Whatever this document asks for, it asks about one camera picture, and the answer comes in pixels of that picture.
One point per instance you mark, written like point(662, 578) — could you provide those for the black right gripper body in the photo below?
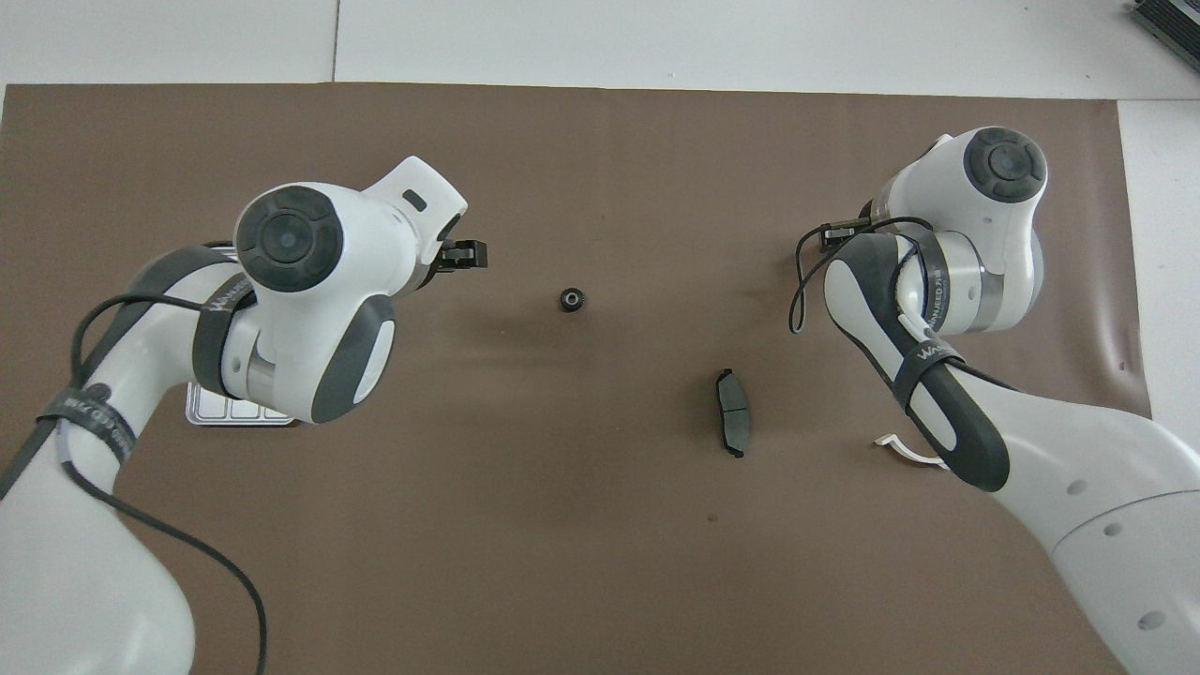
point(864, 232)

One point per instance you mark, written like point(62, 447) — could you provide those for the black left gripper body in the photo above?
point(450, 232)

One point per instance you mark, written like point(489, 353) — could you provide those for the large black bearing gear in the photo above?
point(572, 299)

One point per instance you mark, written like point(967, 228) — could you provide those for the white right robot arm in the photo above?
point(1078, 450)

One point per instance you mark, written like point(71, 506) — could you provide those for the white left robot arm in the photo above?
point(56, 562)

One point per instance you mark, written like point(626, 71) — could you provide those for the silver metal ribbed tray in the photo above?
point(225, 412)

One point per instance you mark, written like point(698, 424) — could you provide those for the long dark brake pad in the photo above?
point(732, 412)

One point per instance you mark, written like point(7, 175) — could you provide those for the brown paper table mat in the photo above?
point(609, 516)

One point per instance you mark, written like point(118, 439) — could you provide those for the grey finned metal device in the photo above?
point(1167, 23)

